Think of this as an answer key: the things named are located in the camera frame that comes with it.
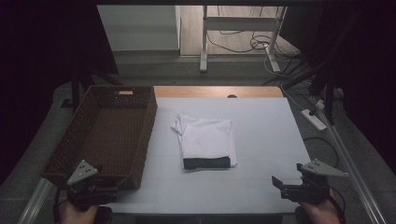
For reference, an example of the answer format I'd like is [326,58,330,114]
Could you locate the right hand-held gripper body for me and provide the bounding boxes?
[280,159,349,205]

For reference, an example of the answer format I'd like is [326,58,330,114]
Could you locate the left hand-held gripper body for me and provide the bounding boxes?
[66,159,119,209]

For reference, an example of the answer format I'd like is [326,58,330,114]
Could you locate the brown wicker basket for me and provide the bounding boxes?
[40,85,159,191]

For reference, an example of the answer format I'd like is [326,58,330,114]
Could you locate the white garment dark band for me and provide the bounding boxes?
[170,113,238,171]

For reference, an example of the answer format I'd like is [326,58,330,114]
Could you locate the person's left hand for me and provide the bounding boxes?
[61,201,101,224]

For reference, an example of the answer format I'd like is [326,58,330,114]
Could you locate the person's right hand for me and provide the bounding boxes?
[298,189,342,224]

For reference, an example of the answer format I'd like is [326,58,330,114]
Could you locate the white table mat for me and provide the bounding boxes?
[106,96,312,215]

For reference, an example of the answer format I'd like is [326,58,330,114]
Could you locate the white power strip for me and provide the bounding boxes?
[300,108,328,132]

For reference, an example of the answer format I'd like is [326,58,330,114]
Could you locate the black tripod stand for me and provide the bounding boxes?
[281,59,344,126]

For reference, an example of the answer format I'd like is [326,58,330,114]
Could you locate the black metal stand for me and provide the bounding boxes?
[60,69,123,110]

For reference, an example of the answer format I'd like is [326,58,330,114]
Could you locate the wooden table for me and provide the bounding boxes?
[153,85,285,99]

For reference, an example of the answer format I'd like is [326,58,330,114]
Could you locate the black curtain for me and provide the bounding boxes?
[279,0,396,175]
[0,0,120,185]

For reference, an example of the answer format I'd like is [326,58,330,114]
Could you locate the white cabinet panel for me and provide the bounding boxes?
[96,4,182,52]

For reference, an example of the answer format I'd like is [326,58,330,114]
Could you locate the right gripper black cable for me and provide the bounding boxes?
[326,185,347,224]

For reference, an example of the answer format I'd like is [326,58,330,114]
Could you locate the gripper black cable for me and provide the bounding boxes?
[51,175,72,224]
[326,185,347,224]

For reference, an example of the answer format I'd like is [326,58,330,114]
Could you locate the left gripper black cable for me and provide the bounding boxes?
[51,175,72,224]

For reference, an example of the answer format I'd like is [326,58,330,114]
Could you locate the black looped floor cable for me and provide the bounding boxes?
[303,136,341,169]

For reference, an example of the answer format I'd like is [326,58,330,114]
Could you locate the metal rail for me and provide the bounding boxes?
[16,177,54,224]
[317,105,388,224]

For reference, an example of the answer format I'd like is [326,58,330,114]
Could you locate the white floor cable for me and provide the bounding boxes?
[263,46,316,110]

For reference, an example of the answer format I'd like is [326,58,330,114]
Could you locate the tangled black floor cables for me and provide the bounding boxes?
[206,6,301,61]

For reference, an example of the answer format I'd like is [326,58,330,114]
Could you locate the white metal desk frame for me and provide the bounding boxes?
[199,5,288,74]

